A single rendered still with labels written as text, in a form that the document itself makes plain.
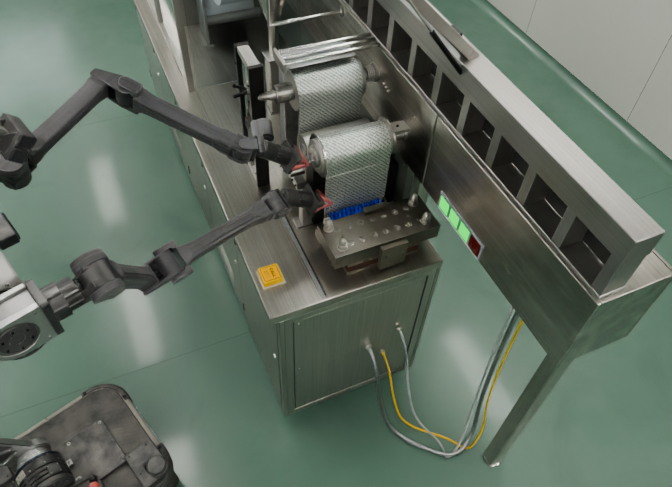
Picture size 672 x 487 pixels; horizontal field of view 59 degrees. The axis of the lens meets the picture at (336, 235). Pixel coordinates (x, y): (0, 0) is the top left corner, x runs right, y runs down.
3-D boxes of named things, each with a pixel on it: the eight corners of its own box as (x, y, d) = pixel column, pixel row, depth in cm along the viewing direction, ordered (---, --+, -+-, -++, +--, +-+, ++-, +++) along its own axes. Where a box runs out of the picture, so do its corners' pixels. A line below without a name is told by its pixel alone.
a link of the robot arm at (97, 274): (79, 307, 133) (66, 287, 134) (120, 283, 138) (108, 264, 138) (77, 298, 125) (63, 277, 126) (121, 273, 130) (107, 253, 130)
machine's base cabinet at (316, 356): (155, 100, 409) (127, -21, 343) (245, 81, 427) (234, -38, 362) (283, 427, 262) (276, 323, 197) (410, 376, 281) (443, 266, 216)
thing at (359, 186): (323, 215, 208) (325, 177, 194) (383, 197, 215) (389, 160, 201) (324, 216, 208) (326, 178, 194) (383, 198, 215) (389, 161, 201)
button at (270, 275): (257, 272, 205) (257, 268, 203) (276, 266, 207) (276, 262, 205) (264, 288, 201) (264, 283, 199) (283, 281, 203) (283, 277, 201)
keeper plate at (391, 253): (376, 266, 208) (380, 246, 200) (401, 257, 211) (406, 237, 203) (380, 271, 207) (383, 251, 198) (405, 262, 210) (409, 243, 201)
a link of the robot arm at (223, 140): (115, 107, 178) (113, 85, 169) (124, 93, 181) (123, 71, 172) (245, 170, 183) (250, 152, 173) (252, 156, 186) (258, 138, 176)
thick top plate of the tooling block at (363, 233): (316, 236, 208) (316, 224, 204) (415, 205, 220) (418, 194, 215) (334, 269, 199) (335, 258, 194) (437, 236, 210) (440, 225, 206)
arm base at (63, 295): (42, 311, 135) (23, 280, 126) (76, 292, 139) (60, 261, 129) (59, 336, 131) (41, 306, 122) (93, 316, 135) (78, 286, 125)
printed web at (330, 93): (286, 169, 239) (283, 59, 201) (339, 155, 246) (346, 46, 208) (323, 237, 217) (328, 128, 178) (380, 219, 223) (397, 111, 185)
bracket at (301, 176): (291, 220, 222) (290, 160, 199) (307, 216, 224) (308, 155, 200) (296, 230, 219) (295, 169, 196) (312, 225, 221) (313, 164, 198)
